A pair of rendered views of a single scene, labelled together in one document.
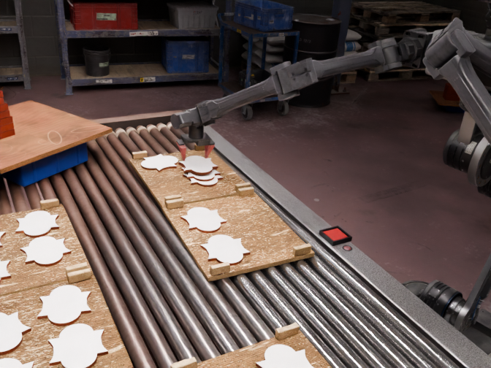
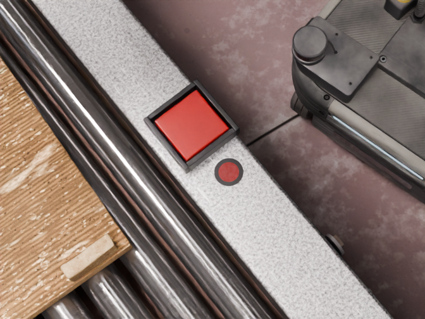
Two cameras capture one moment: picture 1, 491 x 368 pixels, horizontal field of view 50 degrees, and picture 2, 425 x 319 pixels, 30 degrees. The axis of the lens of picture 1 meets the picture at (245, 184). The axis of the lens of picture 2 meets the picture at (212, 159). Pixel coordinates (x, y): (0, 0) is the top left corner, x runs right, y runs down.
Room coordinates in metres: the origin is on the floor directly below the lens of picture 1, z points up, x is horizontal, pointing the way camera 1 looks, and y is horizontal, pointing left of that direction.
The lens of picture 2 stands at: (1.17, -0.33, 1.74)
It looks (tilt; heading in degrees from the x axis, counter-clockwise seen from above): 72 degrees down; 3
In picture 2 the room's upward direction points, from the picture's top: 11 degrees counter-clockwise
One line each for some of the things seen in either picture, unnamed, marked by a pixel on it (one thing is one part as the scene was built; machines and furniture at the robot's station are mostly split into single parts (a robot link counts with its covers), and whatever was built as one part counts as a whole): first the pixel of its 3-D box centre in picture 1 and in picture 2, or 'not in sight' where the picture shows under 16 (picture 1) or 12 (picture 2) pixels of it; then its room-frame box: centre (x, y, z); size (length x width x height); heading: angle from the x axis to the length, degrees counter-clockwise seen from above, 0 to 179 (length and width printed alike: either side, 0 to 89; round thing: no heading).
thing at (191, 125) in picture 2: (335, 236); (191, 126); (1.47, -0.30, 0.92); 0.06 x 0.06 x 0.01; 30
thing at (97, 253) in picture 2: (302, 250); (90, 258); (1.34, -0.18, 0.95); 0.06 x 0.02 x 0.03; 118
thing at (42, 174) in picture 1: (31, 150); not in sight; (1.85, 0.83, 0.97); 0.31 x 0.31 x 0.10; 59
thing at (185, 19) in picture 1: (192, 15); not in sight; (6.19, 0.73, 0.76); 0.50 x 0.36 x 0.24; 119
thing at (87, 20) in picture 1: (103, 13); not in sight; (5.83, 1.64, 0.78); 0.66 x 0.45 x 0.28; 113
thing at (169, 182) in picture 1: (188, 175); not in sight; (1.82, 0.22, 0.93); 0.41 x 0.35 x 0.02; 29
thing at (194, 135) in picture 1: (196, 131); not in sight; (1.88, 0.20, 1.09); 0.10 x 0.07 x 0.07; 115
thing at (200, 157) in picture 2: (335, 235); (191, 126); (1.47, -0.30, 0.92); 0.08 x 0.08 x 0.02; 30
